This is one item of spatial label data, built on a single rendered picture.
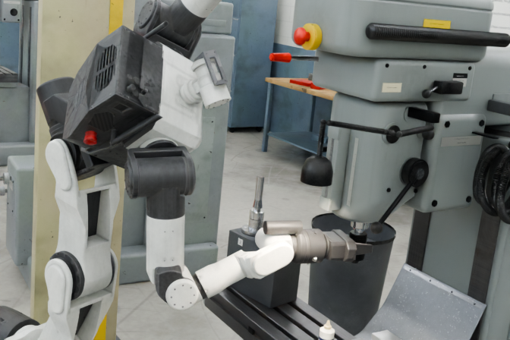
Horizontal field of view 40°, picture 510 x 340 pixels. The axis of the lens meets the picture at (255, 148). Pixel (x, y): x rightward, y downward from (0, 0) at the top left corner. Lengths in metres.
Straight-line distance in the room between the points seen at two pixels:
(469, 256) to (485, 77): 0.53
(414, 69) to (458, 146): 0.27
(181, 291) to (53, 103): 0.65
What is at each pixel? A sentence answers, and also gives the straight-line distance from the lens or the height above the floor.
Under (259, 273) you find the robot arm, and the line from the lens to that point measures 1.71.
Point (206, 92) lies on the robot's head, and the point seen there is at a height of 1.61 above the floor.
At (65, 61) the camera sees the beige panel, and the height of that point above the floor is 1.47.
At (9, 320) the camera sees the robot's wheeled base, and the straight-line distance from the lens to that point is 2.41.
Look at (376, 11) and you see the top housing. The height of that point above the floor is 1.83.
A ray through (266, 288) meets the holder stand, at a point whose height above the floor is 0.96.
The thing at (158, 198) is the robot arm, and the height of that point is 1.37.
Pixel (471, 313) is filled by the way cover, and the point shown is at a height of 1.03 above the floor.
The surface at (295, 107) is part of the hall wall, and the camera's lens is 9.01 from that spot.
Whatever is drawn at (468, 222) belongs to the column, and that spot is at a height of 1.27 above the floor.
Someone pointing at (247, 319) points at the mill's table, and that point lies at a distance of 2.12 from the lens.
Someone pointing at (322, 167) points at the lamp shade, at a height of 1.48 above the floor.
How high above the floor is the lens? 1.85
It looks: 13 degrees down
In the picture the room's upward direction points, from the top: 6 degrees clockwise
